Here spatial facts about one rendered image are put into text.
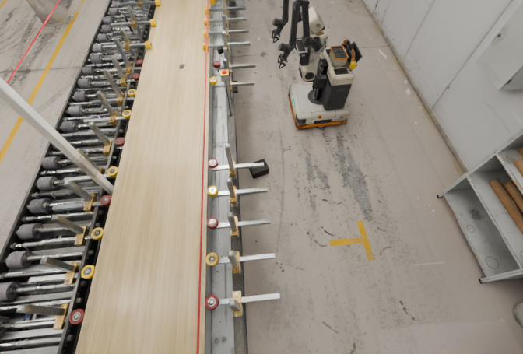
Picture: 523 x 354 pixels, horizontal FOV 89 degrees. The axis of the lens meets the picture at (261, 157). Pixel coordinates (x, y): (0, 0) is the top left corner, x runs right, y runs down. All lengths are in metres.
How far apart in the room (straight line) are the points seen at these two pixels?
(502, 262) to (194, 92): 3.28
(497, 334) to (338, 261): 1.38
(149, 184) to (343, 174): 2.11
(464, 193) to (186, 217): 2.84
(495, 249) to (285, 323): 2.08
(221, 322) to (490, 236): 2.62
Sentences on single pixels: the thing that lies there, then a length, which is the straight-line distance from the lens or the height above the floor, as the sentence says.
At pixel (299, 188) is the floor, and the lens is 3.07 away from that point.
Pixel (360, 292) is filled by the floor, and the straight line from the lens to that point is 2.88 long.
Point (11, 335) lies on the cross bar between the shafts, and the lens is 2.53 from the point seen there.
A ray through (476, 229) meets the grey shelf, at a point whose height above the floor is 0.14.
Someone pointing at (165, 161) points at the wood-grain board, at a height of 0.90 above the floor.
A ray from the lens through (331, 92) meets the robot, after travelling 3.20.
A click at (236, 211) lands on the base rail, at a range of 2.19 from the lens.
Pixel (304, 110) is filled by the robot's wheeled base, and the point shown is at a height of 0.28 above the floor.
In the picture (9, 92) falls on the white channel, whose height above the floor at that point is 1.85.
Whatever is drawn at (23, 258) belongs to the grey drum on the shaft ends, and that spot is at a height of 0.83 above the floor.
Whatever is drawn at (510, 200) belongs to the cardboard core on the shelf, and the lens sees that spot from 3.15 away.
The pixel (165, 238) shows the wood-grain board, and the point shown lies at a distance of 2.01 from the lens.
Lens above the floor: 2.72
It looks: 57 degrees down
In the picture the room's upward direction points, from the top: 1 degrees counter-clockwise
